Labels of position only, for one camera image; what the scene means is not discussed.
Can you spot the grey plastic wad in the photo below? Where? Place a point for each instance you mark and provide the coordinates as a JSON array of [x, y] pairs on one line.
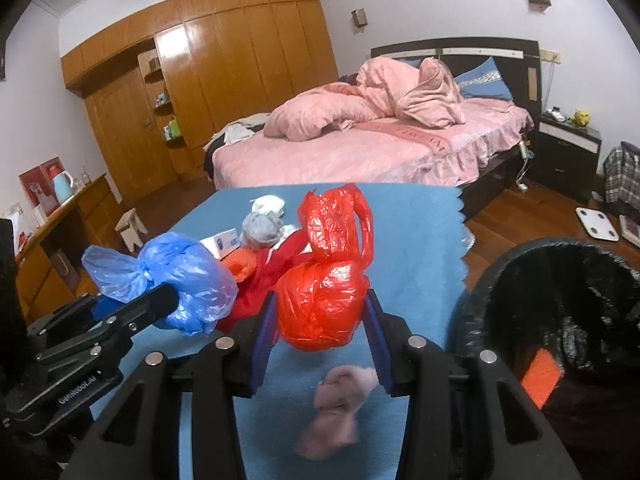
[[260, 227]]

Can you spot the dark nightstand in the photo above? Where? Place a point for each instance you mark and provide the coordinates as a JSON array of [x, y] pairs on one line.
[[565, 165]]

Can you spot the red wrapper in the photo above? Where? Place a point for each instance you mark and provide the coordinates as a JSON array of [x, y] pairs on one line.
[[257, 285]]

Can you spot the wall socket strip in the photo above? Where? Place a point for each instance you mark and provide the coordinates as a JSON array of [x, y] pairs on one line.
[[550, 55]]

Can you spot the white bathroom scale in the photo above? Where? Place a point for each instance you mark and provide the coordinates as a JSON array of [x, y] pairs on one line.
[[597, 224]]

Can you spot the wooden desk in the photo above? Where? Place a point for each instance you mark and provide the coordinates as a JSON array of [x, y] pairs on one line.
[[95, 200]]

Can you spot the small wooden wall lamp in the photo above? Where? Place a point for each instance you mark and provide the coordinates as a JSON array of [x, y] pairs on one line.
[[359, 17]]

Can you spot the blue plastic bag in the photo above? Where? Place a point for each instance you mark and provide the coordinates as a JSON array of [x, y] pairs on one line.
[[190, 270]]

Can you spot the white crumpled tissue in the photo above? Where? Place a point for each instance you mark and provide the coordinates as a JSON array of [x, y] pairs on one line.
[[269, 203]]

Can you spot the blue table cloth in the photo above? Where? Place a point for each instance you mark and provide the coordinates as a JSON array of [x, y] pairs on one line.
[[415, 270]]

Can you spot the red box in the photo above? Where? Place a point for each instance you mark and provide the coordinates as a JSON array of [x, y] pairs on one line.
[[40, 185]]

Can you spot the yellow toy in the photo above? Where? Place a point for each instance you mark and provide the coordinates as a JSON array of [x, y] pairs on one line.
[[581, 118]]

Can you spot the dark wooden bed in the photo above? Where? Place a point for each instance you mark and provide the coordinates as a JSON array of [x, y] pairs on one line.
[[500, 47]]

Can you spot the orange foam piece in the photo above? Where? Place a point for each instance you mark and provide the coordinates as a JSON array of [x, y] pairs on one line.
[[541, 375]]

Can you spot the pinkish crumpled tissue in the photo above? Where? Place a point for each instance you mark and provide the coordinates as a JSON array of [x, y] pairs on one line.
[[335, 405]]

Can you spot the red plastic bag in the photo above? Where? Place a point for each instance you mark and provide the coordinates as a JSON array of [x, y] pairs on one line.
[[320, 300]]

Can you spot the small white blue box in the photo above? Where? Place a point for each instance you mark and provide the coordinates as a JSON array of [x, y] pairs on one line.
[[222, 242]]

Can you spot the wooden wardrobe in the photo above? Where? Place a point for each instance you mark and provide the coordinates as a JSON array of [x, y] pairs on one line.
[[240, 50]]

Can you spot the light blue kettle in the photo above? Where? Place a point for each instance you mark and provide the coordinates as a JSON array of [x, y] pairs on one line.
[[62, 187]]

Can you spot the blue pillow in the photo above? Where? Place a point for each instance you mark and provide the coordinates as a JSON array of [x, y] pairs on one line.
[[482, 80]]

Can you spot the small wooden stool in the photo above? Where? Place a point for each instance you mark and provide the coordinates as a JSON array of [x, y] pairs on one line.
[[131, 225]]

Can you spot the plaid clothing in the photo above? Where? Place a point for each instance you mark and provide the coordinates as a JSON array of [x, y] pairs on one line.
[[622, 175]]

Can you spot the pile of clothes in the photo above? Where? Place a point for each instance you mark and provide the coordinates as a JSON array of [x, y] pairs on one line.
[[237, 130]]

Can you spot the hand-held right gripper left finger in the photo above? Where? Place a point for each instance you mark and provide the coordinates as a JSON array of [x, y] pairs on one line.
[[265, 345]]

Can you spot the black lined trash bin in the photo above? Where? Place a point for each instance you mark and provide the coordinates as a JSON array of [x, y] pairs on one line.
[[500, 285]]

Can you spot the pink bed sheet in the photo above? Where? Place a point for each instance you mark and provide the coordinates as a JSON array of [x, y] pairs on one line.
[[350, 160]]

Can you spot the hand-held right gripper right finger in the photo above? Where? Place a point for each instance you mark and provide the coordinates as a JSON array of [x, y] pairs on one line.
[[377, 355]]

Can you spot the pink quilt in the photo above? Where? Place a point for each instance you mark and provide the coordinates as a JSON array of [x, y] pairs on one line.
[[320, 110]]

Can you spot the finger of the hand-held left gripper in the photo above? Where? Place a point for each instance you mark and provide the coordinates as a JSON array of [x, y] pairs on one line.
[[65, 322], [145, 307]]

